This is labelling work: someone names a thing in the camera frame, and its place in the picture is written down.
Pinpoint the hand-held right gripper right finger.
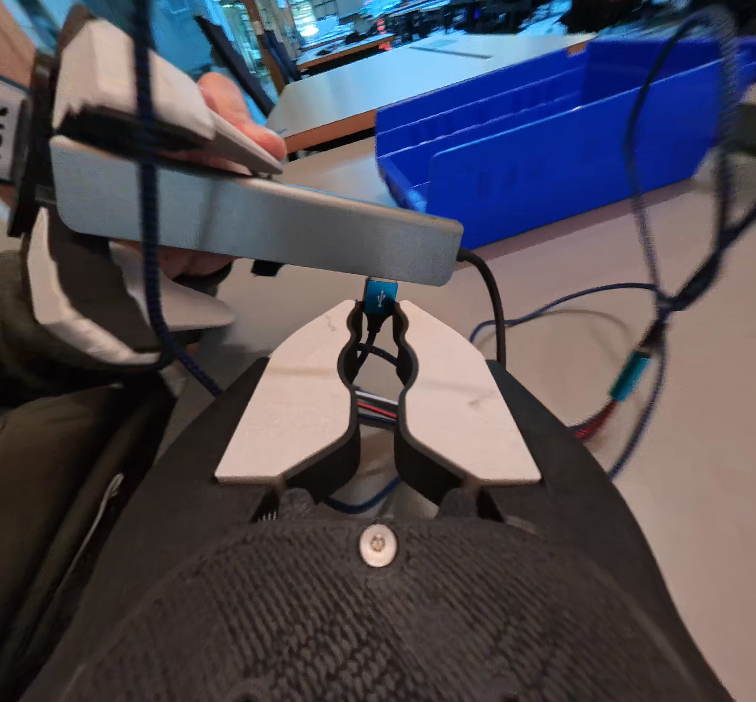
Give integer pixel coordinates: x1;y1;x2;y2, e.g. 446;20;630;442
393;299;543;506

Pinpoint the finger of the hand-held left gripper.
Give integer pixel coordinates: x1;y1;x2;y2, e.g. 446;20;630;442
25;205;237;368
52;19;285;177

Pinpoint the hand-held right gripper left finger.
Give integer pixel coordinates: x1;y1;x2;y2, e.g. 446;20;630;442
214;299;362;505

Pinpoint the black hub cable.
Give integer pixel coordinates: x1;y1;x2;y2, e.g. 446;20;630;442
455;248;509;368

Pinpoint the grey USB hub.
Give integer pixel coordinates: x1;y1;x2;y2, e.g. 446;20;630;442
50;135;465;288

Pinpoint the blue braided multi-plug cable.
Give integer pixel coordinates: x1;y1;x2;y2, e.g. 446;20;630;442
127;0;756;515

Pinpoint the grey desk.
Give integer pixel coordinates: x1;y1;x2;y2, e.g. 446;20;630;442
159;146;756;702

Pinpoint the person's left hand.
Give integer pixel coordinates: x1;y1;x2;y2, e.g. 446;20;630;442
158;72;289;283

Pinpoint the black stand pole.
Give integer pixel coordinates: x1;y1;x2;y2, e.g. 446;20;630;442
195;16;277;118

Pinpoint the person's olive clothing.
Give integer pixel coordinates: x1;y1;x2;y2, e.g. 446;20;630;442
0;248;237;702

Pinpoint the blue plastic bin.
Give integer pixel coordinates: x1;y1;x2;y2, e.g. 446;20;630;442
375;35;756;252

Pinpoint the white table with wood edge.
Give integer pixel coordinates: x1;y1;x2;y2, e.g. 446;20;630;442
266;32;597;155

